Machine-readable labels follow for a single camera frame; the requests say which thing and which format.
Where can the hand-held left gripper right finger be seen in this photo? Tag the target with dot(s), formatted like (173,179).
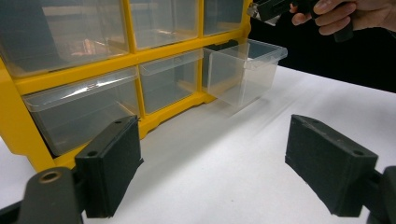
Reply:
(333,168)

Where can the clear plastic drawer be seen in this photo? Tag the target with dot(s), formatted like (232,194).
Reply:
(62,31)
(163,21)
(243,74)
(77,109)
(168,81)
(222,15)

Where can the yellow plastic drawer cabinet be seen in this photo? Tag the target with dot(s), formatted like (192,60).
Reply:
(12,124)

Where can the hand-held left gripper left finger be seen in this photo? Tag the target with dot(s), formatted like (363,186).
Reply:
(109,168)

